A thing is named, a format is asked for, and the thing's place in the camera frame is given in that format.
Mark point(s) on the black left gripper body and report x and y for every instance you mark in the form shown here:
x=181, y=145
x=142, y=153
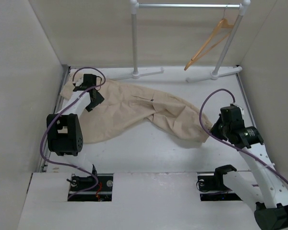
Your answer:
x=95, y=102

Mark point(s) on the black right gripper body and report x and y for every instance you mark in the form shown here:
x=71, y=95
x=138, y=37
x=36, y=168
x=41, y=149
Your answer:
x=220, y=130

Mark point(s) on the beige trousers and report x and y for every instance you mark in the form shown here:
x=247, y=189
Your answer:
x=126, y=105

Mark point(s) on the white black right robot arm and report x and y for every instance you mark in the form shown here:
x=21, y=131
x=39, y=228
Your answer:
x=269, y=203

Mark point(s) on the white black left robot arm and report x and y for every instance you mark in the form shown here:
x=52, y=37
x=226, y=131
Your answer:
x=64, y=135

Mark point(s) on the wooden clothes hanger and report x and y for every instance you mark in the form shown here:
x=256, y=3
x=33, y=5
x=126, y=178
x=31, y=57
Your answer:
x=222, y=25

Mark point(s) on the white metal clothes rack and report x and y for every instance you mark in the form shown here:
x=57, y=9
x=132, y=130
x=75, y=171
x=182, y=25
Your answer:
x=170, y=33

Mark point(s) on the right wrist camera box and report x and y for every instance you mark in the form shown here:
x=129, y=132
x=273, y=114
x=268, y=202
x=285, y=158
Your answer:
x=232, y=117

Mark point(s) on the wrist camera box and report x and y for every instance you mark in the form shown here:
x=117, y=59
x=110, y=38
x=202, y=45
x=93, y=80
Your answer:
x=89, y=80
x=232, y=117

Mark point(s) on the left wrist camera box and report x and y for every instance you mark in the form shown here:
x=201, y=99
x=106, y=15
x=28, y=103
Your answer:
x=89, y=80

